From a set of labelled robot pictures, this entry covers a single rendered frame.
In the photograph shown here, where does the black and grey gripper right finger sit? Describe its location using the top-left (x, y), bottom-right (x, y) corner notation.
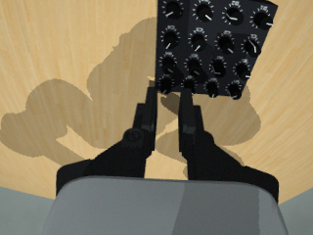
top-left (178, 88), bottom-right (279, 204)

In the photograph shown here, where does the black knob box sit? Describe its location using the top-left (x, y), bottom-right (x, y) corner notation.
top-left (155, 0), bottom-right (279, 100)

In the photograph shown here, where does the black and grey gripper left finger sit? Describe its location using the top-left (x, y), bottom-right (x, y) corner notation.
top-left (56, 87), bottom-right (157, 197)

